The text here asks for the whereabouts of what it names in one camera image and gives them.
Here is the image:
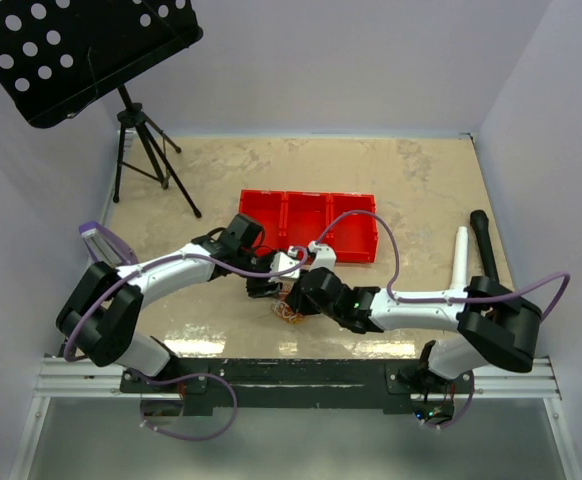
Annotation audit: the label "orange and white cables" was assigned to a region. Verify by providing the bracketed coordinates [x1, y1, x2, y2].
[269, 298, 305, 326]

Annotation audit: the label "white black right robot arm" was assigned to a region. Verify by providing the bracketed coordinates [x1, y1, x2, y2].
[285, 267, 542, 394]

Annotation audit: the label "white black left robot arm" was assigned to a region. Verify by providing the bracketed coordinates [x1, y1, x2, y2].
[56, 214, 308, 392]

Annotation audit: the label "red right plastic bin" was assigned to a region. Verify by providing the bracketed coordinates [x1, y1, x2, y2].
[327, 193, 378, 264]

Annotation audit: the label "red plastic bin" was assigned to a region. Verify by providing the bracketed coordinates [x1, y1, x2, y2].
[327, 193, 378, 264]
[239, 190, 288, 255]
[286, 192, 329, 246]

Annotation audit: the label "red middle plastic bin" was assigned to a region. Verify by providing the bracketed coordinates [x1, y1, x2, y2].
[286, 192, 329, 246]

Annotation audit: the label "red left plastic bin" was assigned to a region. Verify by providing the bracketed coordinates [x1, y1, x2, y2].
[239, 190, 288, 255]

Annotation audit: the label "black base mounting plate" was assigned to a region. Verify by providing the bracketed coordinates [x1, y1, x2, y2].
[120, 358, 472, 417]

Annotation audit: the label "white microphone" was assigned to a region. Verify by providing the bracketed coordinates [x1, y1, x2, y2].
[450, 226, 469, 290]

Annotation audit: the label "purple metronome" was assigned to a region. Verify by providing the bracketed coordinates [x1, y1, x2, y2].
[78, 221, 138, 268]

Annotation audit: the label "black microphone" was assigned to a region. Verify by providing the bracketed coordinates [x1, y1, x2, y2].
[469, 210, 499, 282]

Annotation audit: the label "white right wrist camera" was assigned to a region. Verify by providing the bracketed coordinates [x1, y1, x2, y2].
[307, 241, 337, 271]

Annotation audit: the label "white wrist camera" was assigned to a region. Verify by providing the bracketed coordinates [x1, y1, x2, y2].
[269, 246, 307, 282]
[307, 241, 337, 271]

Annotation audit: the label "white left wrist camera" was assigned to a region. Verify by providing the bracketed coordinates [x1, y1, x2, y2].
[269, 246, 307, 282]

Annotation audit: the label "aluminium front rail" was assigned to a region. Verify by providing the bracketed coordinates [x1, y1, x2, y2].
[34, 355, 565, 401]

